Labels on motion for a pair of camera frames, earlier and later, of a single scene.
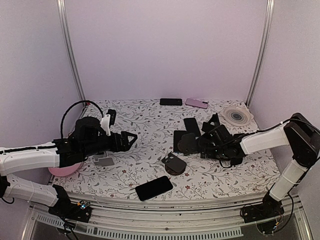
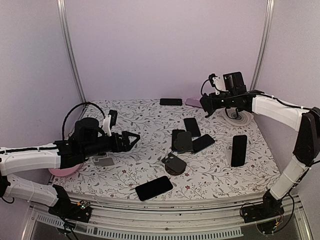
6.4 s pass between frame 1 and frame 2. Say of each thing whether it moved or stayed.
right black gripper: moved
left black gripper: stayed
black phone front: stayed
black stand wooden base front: stayed
